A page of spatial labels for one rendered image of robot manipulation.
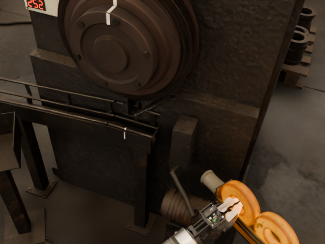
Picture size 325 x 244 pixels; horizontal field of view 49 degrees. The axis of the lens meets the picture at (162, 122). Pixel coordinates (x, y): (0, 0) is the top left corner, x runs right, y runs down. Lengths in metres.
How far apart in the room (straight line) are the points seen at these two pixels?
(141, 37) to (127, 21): 0.06
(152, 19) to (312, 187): 1.62
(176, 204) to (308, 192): 1.09
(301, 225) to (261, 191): 0.28
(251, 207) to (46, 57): 0.99
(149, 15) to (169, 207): 0.76
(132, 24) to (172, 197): 0.73
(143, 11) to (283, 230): 0.75
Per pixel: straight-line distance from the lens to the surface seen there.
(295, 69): 2.98
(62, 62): 1.54
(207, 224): 1.19
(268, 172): 2.33
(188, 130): 1.32
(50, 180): 2.21
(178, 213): 1.45
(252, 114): 1.34
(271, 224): 1.18
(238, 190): 1.22
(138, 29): 1.04
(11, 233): 2.08
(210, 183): 1.33
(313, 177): 2.42
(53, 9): 1.45
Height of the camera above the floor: 1.74
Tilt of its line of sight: 44 degrees down
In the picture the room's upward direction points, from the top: 4 degrees clockwise
